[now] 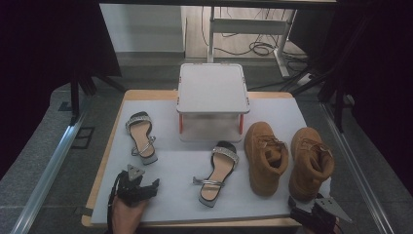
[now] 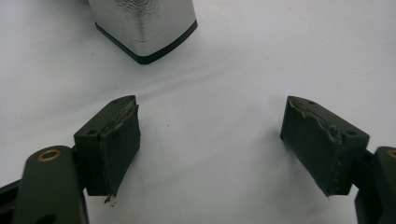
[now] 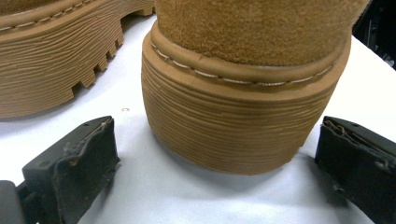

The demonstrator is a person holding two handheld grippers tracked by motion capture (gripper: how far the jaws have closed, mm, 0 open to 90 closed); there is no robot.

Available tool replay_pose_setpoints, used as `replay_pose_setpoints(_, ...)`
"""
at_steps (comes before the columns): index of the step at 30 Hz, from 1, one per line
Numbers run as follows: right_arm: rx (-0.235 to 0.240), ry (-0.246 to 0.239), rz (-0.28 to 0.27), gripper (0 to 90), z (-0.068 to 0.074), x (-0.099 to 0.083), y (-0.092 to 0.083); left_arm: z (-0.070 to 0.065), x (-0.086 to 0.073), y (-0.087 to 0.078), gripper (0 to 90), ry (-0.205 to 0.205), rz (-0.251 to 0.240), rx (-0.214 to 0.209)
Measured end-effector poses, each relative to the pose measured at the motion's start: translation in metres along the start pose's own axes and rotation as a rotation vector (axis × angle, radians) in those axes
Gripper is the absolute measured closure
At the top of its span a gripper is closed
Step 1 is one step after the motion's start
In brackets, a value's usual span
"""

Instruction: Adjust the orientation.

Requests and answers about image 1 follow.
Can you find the white two-tier shoe rack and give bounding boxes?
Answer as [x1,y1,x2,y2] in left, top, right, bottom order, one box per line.
[175,62,251,143]

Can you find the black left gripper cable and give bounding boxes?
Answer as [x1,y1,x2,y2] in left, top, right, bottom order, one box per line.
[106,171,124,234]

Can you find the white table mat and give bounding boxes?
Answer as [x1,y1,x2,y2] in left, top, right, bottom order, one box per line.
[91,97,333,226]

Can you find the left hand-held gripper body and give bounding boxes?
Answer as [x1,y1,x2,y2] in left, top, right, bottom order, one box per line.
[114,164,151,207]

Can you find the white wall panel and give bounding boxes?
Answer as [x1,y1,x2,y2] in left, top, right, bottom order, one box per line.
[99,3,186,54]

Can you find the black metal stand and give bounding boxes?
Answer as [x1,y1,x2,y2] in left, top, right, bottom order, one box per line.
[68,64,127,127]
[281,16,359,133]

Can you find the person's left hand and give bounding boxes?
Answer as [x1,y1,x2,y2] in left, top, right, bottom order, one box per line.
[111,196,149,234]

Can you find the white power strip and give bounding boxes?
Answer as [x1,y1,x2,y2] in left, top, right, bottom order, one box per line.
[296,72,315,87]

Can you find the tan suede boot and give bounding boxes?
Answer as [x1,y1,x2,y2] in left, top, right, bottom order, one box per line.
[244,121,290,197]
[287,126,336,203]

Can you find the black floor cables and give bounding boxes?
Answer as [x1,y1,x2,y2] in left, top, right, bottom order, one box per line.
[200,6,310,64]

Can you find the white metal desk frame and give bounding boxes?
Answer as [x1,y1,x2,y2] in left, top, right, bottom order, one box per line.
[206,6,298,78]

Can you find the silver metal rail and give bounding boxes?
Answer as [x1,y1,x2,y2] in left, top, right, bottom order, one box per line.
[9,97,90,234]
[319,101,395,234]

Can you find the dark curtain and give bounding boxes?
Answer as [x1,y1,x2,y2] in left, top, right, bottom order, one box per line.
[334,0,413,196]
[0,0,123,179]

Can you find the silver strap sandal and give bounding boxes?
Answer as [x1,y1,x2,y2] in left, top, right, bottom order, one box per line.
[192,140,241,209]
[125,110,159,166]

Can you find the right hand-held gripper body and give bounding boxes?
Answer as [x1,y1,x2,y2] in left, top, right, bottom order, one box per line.
[300,197,354,234]

